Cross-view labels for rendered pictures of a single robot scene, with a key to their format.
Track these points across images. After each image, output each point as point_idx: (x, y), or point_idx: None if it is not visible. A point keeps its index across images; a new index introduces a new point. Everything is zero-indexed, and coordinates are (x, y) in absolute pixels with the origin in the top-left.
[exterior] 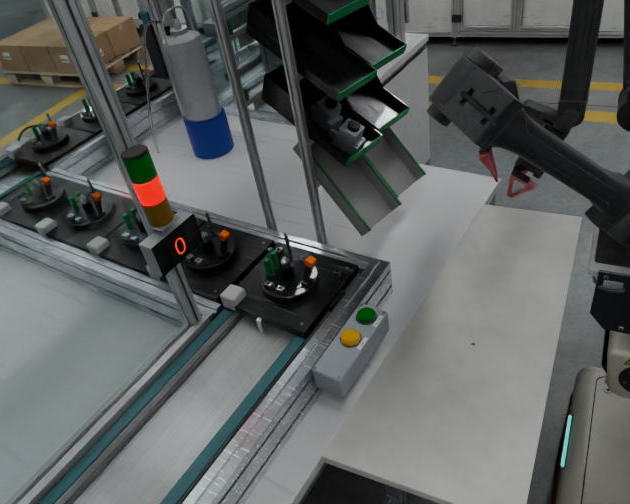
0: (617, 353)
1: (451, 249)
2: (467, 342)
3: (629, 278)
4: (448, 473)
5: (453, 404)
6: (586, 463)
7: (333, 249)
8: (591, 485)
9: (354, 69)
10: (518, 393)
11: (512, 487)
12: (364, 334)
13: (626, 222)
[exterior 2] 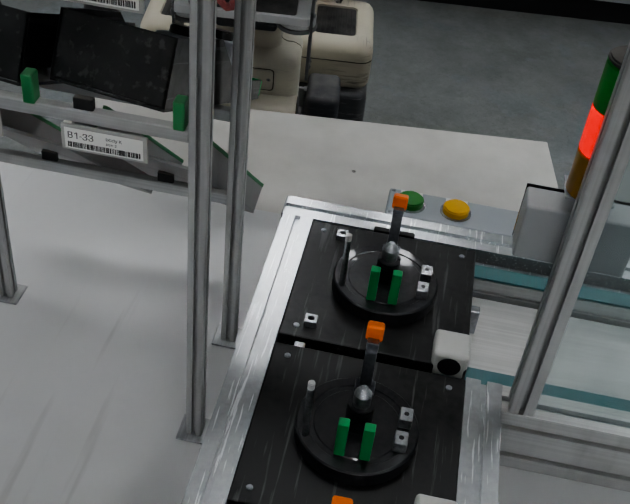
0: (294, 108)
1: (168, 195)
2: (353, 175)
3: (315, 2)
4: (529, 181)
5: (448, 181)
6: None
7: (273, 260)
8: None
9: None
10: (408, 141)
11: (515, 146)
12: (441, 202)
13: None
